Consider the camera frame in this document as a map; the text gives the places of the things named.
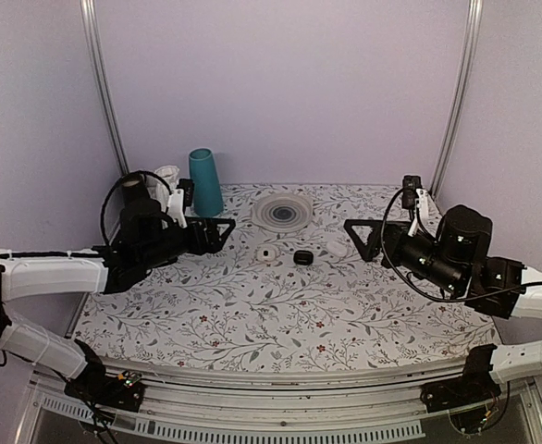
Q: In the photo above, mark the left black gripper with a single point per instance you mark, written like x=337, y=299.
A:
x=214, y=243

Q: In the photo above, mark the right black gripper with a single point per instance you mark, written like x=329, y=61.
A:
x=367, y=251

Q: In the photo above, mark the white earbuds charging case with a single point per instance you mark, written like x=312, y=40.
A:
x=267, y=254

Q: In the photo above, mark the black wireless earbud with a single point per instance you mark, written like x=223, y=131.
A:
x=303, y=257

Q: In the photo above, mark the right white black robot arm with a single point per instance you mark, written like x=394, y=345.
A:
x=512, y=290

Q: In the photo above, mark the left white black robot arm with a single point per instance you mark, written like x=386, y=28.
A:
x=26, y=274

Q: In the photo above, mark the small white earbud case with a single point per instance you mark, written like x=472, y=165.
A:
x=337, y=248

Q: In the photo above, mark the teal plastic cup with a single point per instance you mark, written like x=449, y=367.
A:
x=207, y=197

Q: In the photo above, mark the white ribbed vase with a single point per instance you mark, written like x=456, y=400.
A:
x=156, y=189

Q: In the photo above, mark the translucent round plate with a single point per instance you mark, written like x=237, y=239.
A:
x=283, y=212

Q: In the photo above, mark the floral patterned table mat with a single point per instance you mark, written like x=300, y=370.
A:
x=228, y=312

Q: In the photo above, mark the black cylindrical cup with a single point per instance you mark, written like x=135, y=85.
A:
x=134, y=192

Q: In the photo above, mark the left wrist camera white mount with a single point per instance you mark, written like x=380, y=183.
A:
x=179, y=200

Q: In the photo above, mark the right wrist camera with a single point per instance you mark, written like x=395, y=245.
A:
x=415, y=200

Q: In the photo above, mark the aluminium front rail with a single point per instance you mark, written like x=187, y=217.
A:
x=207, y=406

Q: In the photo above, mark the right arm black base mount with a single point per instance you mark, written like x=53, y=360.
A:
x=474, y=384

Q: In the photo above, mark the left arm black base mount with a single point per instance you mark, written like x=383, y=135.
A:
x=124, y=391

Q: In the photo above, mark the right aluminium frame post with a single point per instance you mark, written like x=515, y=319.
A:
x=468, y=52

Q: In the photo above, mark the aluminium frame post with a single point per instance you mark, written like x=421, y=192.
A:
x=92, y=36
x=468, y=52

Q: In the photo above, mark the left aluminium frame post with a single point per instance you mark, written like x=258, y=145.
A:
x=92, y=36

